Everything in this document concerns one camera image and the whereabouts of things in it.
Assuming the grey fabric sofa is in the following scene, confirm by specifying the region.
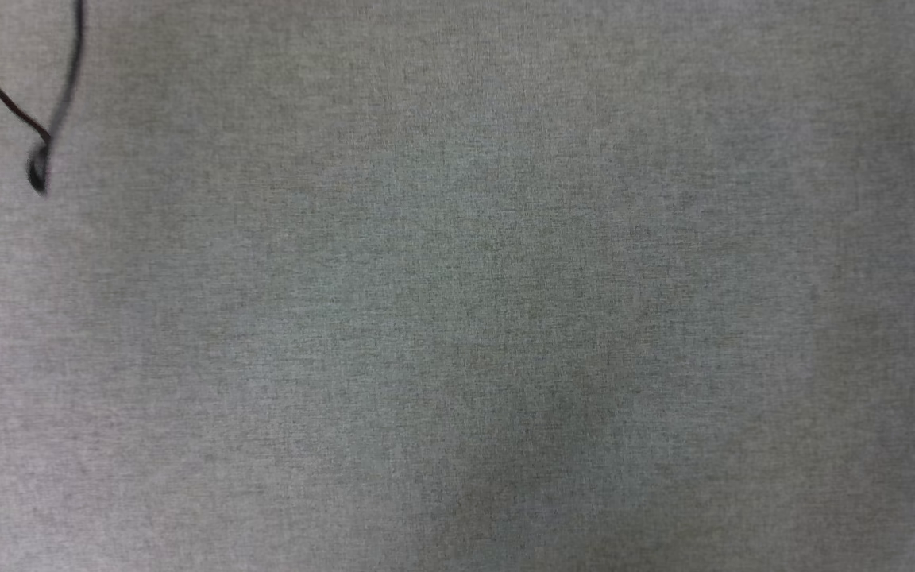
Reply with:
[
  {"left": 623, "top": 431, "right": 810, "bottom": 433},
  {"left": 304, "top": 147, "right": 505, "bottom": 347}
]
[{"left": 0, "top": 0, "right": 915, "bottom": 572}]

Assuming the thin black cable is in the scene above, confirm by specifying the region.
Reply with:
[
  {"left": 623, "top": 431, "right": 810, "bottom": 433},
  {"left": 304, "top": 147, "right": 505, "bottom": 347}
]
[{"left": 0, "top": 0, "right": 87, "bottom": 196}]

